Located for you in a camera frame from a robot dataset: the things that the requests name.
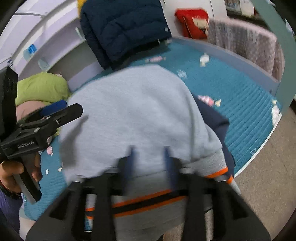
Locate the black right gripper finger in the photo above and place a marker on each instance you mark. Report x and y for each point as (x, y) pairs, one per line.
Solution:
(233, 219)
(64, 219)

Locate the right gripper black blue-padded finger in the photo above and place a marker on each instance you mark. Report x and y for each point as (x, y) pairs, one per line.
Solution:
(54, 107)
(65, 115)

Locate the navy and grey sweater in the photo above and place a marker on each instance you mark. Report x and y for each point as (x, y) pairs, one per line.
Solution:
(146, 108)

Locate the person's left hand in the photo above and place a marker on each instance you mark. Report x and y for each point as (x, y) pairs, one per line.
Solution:
(11, 168)

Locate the green and pink folded jacket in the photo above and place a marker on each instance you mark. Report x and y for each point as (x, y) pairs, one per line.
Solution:
(38, 91)

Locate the blue bottle cap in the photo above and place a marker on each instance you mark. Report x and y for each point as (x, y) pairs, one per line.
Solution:
(32, 49)

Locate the lavender white bed headboard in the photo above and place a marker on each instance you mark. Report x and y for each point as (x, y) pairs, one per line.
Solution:
(54, 28)

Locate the dark navy puffer jacket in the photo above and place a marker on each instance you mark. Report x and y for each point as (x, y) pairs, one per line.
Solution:
(115, 30)

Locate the grey pink dotted blanket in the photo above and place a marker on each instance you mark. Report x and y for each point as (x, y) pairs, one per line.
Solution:
(250, 41)

